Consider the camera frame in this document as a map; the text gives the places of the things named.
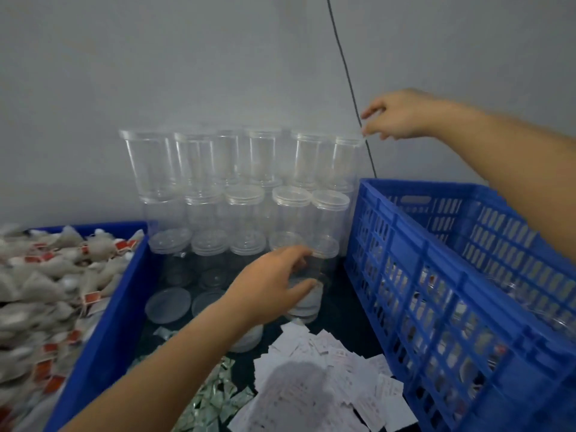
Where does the person's right hand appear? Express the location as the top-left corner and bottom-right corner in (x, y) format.
(360, 88), (452, 141)

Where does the person's left hand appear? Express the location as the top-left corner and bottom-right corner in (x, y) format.
(223, 245), (318, 331)

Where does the clear plastic jar with lid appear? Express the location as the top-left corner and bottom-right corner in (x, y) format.
(269, 231), (341, 321)

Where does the person's right forearm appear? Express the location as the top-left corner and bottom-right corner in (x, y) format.
(432, 98), (576, 266)

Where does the person's left forearm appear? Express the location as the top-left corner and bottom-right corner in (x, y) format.
(58, 294), (253, 432)

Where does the translucent plastic lid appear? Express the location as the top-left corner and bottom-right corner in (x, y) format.
(144, 287), (192, 325)
(192, 289), (227, 318)
(229, 323), (264, 354)

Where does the pile of white paper slips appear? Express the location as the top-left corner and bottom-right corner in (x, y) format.
(227, 320), (419, 432)

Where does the pile of green silver sachets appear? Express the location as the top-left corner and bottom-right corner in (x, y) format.
(153, 326), (258, 432)

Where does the blue perforated plastic crate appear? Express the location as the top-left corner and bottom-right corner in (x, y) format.
(344, 177), (576, 432)

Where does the stack of clear empty jars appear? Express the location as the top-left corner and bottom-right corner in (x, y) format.
(119, 126), (368, 289)

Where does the blue solid plastic bin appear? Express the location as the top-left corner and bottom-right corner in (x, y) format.
(27, 221), (161, 432)

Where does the batch of filled clear jars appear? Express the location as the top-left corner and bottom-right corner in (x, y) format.
(360, 247), (576, 428)

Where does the pile of white tea bags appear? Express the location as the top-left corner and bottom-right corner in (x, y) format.
(0, 224), (146, 432)

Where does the black cable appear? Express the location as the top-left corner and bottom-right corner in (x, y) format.
(325, 0), (378, 179)

